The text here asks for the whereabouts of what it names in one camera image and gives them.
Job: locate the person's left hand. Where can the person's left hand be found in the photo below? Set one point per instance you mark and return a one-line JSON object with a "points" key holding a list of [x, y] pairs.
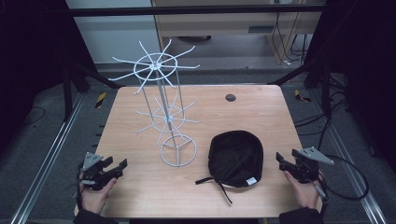
{"points": [[93, 199]]}

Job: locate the black cap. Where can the black cap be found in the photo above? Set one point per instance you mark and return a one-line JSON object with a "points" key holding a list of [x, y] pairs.
{"points": [[236, 155]]}

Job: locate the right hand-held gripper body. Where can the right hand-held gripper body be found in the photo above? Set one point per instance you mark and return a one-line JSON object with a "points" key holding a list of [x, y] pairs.
{"points": [[306, 169]]}

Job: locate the yellow black striped tape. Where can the yellow black striped tape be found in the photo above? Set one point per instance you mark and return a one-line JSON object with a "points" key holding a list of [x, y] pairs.
{"points": [[100, 100], [300, 96]]}

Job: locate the round black table grommet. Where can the round black table grommet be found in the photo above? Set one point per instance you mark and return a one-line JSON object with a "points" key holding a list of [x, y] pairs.
{"points": [[230, 97]]}

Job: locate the person's right hand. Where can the person's right hand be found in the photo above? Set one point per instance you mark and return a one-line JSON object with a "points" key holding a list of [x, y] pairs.
{"points": [[306, 194]]}

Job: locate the black curtain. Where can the black curtain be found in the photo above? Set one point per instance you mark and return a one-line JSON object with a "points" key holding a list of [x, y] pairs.
{"points": [[367, 62], [31, 46]]}

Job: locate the aluminium floor rail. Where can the aluminium floor rail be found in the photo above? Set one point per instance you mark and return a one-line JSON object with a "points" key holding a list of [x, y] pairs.
{"points": [[355, 174], [46, 155]]}

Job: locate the light wooden desk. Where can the light wooden desk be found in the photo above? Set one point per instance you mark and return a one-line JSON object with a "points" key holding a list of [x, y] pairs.
{"points": [[218, 25]]}

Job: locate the black metal stand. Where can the black metal stand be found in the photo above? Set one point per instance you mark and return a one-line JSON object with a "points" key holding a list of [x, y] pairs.
{"points": [[67, 93], [325, 90]]}

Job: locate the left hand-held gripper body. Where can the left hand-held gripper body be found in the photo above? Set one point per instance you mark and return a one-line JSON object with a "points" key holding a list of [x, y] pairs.
{"points": [[93, 174]]}

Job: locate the black horizontal frame bar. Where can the black horizontal frame bar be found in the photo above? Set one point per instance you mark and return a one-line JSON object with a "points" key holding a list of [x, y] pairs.
{"points": [[186, 10]]}

